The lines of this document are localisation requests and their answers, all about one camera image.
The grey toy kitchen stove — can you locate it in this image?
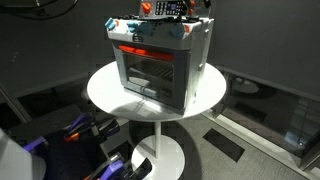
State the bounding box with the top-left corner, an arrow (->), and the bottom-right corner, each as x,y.
104,0 -> 215,116

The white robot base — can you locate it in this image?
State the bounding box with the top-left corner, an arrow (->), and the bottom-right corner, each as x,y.
0,128 -> 47,180

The black toy keypad panel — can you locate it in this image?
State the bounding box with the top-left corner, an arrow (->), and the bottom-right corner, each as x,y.
154,0 -> 188,17

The orange timer dial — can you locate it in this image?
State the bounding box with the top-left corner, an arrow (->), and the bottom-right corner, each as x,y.
141,1 -> 152,15

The purple black bar clamp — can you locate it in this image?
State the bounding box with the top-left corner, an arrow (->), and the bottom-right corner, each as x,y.
84,157 -> 153,180
23,135 -> 50,155
63,112 -> 121,144

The purple and black equipment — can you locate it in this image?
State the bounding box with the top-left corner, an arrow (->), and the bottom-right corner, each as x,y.
42,124 -> 112,180

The orange oven door handle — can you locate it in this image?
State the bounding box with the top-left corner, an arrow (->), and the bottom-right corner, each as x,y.
118,44 -> 174,62

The white round pedestal table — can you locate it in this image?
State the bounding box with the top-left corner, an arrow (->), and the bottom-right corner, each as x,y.
86,60 -> 228,180

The black cable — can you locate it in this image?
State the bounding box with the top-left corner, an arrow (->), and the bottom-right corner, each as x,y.
0,0 -> 79,20

